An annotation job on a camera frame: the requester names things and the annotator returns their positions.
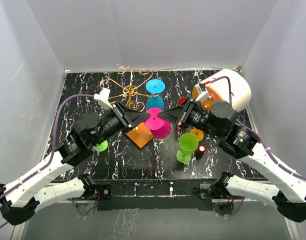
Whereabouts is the pink plastic wine glass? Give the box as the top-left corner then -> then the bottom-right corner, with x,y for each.
144,107 -> 171,139

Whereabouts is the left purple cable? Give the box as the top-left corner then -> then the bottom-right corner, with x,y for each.
0,94 -> 98,233

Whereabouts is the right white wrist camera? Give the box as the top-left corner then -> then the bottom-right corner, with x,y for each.
194,80 -> 213,103

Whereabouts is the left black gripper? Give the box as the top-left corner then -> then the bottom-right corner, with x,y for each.
91,101 -> 151,147

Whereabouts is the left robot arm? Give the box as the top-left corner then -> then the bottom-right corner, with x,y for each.
0,102 -> 150,226

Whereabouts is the red plastic wine glass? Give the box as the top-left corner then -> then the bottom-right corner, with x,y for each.
178,97 -> 187,105

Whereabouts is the blue plastic wine glass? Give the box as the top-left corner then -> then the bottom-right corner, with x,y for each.
145,79 -> 165,111

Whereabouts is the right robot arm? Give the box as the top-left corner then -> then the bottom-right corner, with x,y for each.
158,97 -> 306,223

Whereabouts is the gold wire wine glass rack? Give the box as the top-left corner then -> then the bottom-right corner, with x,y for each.
100,65 -> 156,150

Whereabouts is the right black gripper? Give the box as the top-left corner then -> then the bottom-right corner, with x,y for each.
158,96 -> 223,140

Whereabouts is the orange plastic wine glass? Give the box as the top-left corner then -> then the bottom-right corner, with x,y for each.
190,127 -> 204,142

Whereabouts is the small red black button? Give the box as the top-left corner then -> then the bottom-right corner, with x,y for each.
194,145 -> 206,159

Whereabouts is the orange and white cylinder box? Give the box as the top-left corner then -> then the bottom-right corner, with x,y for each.
192,69 -> 252,113

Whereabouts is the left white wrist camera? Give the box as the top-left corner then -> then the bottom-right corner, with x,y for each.
93,88 -> 113,110

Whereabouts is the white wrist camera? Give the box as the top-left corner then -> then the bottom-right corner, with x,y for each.
93,88 -> 113,110
194,80 -> 213,103

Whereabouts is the green plastic wine glass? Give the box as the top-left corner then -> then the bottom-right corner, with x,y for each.
93,140 -> 108,152
176,133 -> 199,164

